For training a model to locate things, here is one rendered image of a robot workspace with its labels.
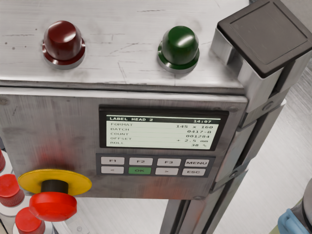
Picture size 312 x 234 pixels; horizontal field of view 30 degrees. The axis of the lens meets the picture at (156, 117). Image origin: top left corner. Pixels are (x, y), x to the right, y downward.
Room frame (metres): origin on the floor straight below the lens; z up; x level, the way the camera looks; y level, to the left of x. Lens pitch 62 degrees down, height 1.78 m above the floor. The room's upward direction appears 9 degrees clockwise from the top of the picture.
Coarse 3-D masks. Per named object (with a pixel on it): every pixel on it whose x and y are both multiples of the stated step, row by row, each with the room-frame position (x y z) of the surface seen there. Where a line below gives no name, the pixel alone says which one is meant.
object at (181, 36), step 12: (168, 36) 0.20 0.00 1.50; (180, 36) 0.20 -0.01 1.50; (192, 36) 0.21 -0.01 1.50; (168, 48) 0.20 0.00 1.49; (180, 48) 0.20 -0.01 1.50; (192, 48) 0.20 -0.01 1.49; (168, 60) 0.20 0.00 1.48; (180, 60) 0.19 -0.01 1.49; (192, 60) 0.20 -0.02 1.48; (180, 72) 0.19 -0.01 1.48
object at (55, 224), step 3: (54, 222) 0.24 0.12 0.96; (57, 222) 0.24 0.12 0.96; (60, 222) 0.24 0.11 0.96; (54, 225) 0.24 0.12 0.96; (57, 225) 0.24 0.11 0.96; (60, 225) 0.24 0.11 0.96; (63, 225) 0.24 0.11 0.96; (54, 228) 0.23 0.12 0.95; (57, 228) 0.23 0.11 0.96; (60, 228) 0.23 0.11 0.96; (63, 228) 0.23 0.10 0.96; (57, 231) 0.23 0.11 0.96; (60, 231) 0.23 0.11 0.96; (63, 231) 0.23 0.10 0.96; (66, 231) 0.23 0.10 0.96
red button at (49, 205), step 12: (48, 180) 0.16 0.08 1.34; (60, 180) 0.17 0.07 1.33; (48, 192) 0.15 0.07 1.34; (60, 192) 0.16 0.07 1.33; (36, 204) 0.14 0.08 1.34; (48, 204) 0.14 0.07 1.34; (60, 204) 0.14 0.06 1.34; (72, 204) 0.15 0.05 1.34; (36, 216) 0.14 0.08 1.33; (48, 216) 0.14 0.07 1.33; (60, 216) 0.14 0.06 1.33
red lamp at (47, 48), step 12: (60, 24) 0.20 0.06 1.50; (72, 24) 0.20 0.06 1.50; (48, 36) 0.19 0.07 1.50; (60, 36) 0.19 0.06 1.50; (72, 36) 0.19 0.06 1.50; (48, 48) 0.19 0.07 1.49; (60, 48) 0.19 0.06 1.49; (72, 48) 0.19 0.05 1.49; (84, 48) 0.20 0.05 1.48; (48, 60) 0.18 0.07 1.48; (60, 60) 0.18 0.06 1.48; (72, 60) 0.19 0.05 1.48
